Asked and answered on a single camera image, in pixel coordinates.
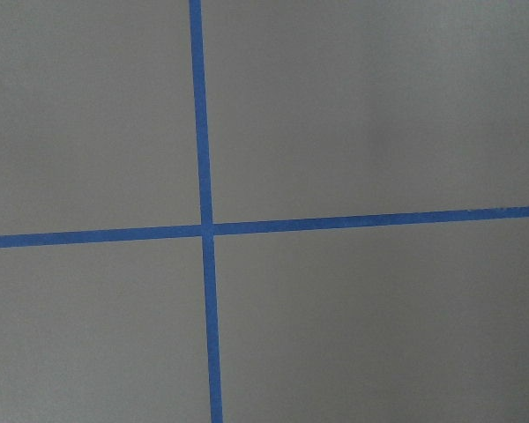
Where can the horizontal blue tape strip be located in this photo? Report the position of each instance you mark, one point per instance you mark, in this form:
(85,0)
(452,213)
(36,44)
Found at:
(257,227)

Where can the vertical blue tape strip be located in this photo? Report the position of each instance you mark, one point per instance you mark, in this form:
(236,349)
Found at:
(206,217)

